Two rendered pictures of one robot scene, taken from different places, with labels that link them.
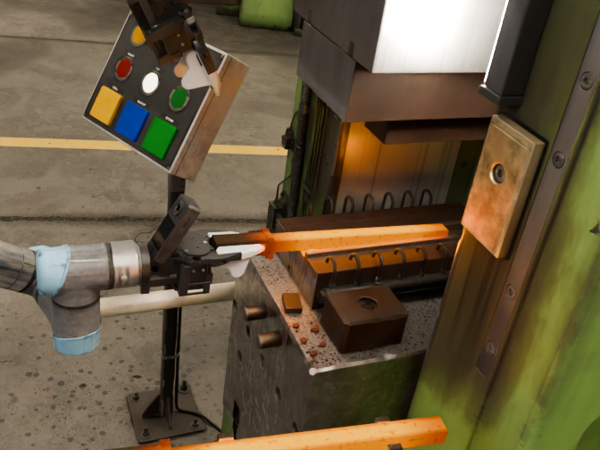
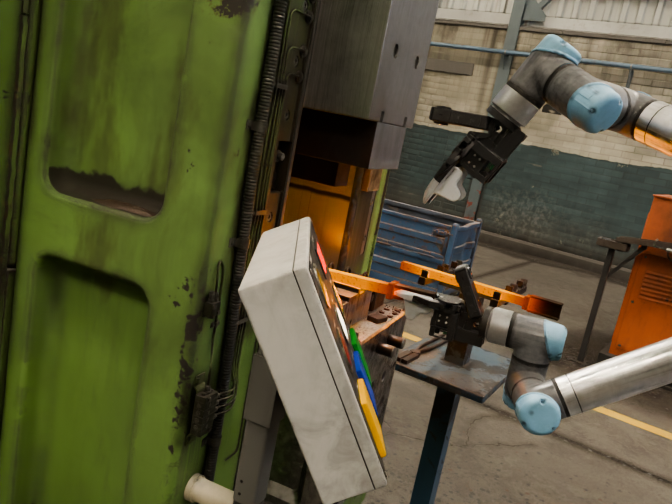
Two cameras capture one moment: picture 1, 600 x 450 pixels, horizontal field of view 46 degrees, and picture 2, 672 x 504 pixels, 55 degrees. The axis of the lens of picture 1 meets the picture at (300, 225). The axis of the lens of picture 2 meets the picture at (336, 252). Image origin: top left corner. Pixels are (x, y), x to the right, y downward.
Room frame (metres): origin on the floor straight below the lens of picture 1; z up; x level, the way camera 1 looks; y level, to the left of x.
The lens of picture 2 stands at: (2.08, 0.98, 1.36)
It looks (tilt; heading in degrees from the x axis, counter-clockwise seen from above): 12 degrees down; 227
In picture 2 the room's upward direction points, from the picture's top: 11 degrees clockwise
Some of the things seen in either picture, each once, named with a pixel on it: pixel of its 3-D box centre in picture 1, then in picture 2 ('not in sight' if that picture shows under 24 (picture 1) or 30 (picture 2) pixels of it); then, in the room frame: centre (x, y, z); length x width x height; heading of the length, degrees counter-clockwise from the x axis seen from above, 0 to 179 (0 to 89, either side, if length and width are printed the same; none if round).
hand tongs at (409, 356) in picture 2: not in sight; (440, 339); (0.43, -0.23, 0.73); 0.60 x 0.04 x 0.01; 18
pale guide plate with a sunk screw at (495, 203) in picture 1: (499, 187); (376, 159); (0.86, -0.25, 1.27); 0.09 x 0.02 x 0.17; 26
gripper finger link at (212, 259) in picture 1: (214, 255); not in sight; (0.96, 0.13, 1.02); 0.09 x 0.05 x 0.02; 113
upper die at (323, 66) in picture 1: (437, 68); (301, 129); (1.17, -0.19, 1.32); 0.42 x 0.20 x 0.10; 116
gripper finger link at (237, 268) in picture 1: (239, 262); not in sight; (0.99, 0.09, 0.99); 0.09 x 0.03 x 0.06; 113
